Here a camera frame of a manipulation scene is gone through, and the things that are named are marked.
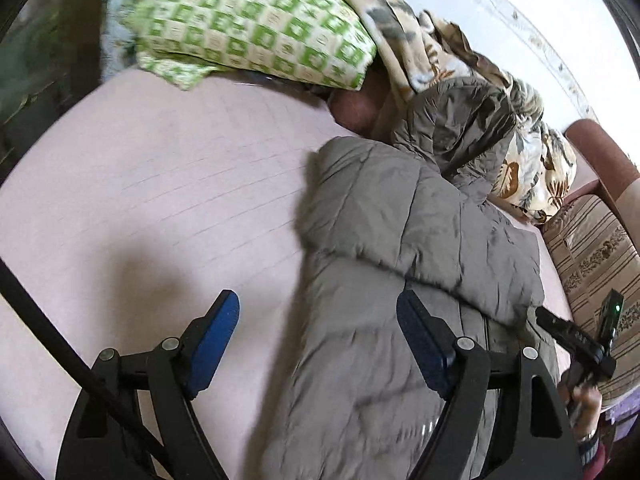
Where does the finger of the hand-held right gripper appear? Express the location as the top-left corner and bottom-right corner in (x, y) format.
(535, 306), (601, 358)

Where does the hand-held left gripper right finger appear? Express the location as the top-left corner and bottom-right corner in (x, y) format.
(396, 289), (583, 480)

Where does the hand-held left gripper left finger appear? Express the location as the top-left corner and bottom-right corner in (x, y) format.
(55, 289), (241, 480)

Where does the grey padded jacket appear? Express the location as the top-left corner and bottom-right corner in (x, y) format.
(260, 76), (561, 480)

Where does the person's right forearm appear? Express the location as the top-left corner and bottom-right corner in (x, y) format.
(575, 430), (611, 480)

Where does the person's right hand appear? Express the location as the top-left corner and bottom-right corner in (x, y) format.
(557, 372), (605, 442)

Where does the brown pillow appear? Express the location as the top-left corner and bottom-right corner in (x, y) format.
(327, 67), (396, 135)

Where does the beige leaf print blanket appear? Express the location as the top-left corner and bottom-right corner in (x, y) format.
(265, 0), (578, 226)

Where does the green checked pillow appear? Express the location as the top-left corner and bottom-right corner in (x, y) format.
(122, 0), (378, 92)

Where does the wooden door with glass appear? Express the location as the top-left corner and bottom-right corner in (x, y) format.
(0, 0), (107, 183)

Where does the black cable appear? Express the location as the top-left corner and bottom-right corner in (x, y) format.
(0, 257), (173, 467)

